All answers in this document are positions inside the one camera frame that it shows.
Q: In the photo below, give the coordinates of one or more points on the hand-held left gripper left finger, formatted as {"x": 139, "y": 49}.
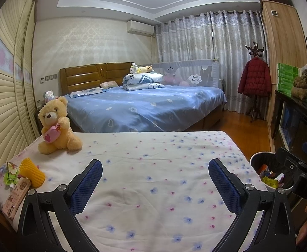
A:
{"x": 86, "y": 186}

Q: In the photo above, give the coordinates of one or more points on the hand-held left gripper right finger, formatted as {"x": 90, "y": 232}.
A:
{"x": 224, "y": 186}

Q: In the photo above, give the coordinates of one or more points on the white red wrapper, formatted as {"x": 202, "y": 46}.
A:
{"x": 279, "y": 179}

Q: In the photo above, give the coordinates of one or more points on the white trash bin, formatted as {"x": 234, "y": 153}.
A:
{"x": 267, "y": 160}

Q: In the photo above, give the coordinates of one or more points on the yellow corn toy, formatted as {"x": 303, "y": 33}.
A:
{"x": 32, "y": 173}

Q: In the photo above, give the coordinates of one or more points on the yellow teddy bear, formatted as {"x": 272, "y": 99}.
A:
{"x": 61, "y": 134}

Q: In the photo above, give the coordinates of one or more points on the brown plush cloth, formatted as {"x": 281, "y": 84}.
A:
{"x": 304, "y": 84}

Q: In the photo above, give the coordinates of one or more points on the white floral bed sheet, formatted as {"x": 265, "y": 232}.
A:
{"x": 156, "y": 162}

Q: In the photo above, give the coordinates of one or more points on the stack of green boxes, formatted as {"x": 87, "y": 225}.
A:
{"x": 287, "y": 78}

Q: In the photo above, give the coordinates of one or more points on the wooden nightstand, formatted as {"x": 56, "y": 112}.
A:
{"x": 39, "y": 120}

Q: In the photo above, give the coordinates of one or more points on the red padded jacket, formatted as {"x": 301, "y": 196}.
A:
{"x": 256, "y": 78}

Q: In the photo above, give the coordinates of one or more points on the flat blue white pillow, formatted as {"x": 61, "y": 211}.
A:
{"x": 86, "y": 92}

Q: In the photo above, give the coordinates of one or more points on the tissue pack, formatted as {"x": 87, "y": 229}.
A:
{"x": 49, "y": 95}

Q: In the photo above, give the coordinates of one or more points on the wooden bed blue sheet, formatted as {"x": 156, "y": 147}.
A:
{"x": 148, "y": 105}

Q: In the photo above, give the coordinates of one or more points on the small pink pillow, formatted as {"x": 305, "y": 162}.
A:
{"x": 108, "y": 84}

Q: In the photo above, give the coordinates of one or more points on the cream louvred closet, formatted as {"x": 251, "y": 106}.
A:
{"x": 3, "y": 110}

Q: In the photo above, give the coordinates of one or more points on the dark wooden coat rack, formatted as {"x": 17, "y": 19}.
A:
{"x": 254, "y": 50}

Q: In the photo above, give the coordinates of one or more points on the tall wooden wardrobe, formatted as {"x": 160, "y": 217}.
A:
{"x": 285, "y": 36}

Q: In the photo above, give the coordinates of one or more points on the folded blue white quilt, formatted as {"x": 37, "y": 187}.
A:
{"x": 143, "y": 80}

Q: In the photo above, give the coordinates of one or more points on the yellow white plush toy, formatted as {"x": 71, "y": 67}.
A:
{"x": 141, "y": 69}

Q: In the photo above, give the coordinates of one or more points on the grey patterned curtains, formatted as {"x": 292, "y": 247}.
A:
{"x": 195, "y": 36}

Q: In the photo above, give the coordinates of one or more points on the white air conditioner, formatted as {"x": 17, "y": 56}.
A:
{"x": 140, "y": 27}

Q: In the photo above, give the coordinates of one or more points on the wall switch panel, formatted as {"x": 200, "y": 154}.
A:
{"x": 51, "y": 77}

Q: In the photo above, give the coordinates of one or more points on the grey bed guard rail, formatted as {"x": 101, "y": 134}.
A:
{"x": 185, "y": 71}

